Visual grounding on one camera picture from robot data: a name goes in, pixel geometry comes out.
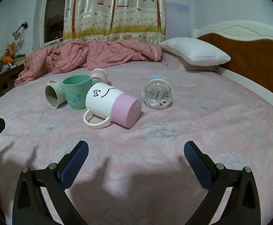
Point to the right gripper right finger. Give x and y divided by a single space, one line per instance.
243 206

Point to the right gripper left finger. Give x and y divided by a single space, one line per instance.
29 206

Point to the white and pink mug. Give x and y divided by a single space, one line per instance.
106 103

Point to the small pink white cup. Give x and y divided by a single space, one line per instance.
99 75

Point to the clear glass blue band cup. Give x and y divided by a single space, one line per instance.
158 93

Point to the dark wooden desk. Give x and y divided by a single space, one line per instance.
7 79

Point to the grey ceramic mug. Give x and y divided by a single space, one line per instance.
54 94

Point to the orange toy on desk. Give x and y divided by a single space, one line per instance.
7 60

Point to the green plastic mug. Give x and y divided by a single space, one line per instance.
75 89

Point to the pink plaid blanket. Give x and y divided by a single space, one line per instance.
90 55

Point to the pink floral bed sheet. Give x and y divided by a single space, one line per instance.
139 175

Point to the white framed window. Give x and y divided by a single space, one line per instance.
52 21

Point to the white and brown headboard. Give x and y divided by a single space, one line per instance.
250 46

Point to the tree print curtain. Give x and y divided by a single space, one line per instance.
115 20

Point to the pink pillow under white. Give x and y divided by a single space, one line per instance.
179 64

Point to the pink wall lamp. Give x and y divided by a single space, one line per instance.
17 33

